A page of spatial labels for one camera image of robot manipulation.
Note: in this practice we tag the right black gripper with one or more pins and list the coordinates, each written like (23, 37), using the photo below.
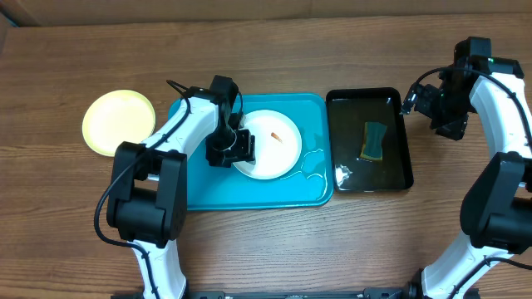
(455, 130)

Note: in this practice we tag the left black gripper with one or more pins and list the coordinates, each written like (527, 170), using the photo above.
(246, 151)

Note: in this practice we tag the white plate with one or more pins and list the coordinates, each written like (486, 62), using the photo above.
(272, 159)

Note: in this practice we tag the green yellow sponge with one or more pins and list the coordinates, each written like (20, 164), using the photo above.
(373, 136)

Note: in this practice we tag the yellow-green plate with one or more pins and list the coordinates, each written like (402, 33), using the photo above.
(117, 116)

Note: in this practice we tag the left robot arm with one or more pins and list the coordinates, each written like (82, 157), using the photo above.
(146, 200)

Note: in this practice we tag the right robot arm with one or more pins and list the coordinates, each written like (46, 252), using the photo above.
(495, 225)

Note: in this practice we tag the teal plastic tray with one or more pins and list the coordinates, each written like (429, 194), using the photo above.
(308, 183)

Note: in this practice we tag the black water tray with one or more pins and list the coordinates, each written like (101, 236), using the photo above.
(348, 111)

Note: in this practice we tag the orange food scrap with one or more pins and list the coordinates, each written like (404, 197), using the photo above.
(276, 137)

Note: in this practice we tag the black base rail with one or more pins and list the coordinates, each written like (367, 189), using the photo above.
(368, 293)

